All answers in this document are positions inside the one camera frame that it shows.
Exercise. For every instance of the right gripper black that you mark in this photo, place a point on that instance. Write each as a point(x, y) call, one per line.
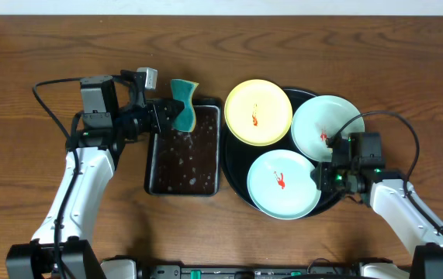
point(322, 181)

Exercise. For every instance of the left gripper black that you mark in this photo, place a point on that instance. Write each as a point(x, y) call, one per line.
point(157, 117)

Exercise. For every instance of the green yellow sponge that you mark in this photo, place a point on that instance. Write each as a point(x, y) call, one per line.
point(183, 91)

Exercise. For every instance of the light blue plate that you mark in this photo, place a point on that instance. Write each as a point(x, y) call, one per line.
point(279, 183)

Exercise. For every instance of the pale green plate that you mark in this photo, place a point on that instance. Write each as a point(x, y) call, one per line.
point(318, 119)

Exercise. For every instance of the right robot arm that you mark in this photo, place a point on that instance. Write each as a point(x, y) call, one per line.
point(358, 166)

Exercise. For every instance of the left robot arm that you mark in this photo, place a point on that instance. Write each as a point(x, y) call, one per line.
point(115, 113)

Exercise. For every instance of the black rectangular water tray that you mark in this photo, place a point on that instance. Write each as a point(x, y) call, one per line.
point(188, 164)

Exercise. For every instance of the black round serving tray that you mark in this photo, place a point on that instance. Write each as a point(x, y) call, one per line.
point(237, 157)

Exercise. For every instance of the yellow plate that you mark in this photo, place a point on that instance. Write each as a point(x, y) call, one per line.
point(258, 112)

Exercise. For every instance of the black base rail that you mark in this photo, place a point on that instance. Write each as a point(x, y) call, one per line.
point(173, 271)

